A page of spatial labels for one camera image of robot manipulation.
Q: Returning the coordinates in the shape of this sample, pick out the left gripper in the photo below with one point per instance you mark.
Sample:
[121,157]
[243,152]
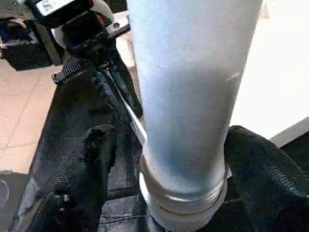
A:
[91,34]

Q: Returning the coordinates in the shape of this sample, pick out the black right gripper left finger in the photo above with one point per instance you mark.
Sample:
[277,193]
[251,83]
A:
[79,183]

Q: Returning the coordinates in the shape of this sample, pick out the white plastic table leg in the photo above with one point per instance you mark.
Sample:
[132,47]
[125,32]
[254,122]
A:
[193,96]

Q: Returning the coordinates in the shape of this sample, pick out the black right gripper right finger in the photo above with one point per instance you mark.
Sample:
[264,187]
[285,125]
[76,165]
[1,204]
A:
[270,183]

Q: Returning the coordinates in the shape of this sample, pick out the black work mat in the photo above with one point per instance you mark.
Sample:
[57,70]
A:
[72,121]

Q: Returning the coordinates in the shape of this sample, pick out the white plastic table top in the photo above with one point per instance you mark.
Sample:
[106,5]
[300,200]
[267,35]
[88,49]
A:
[275,72]

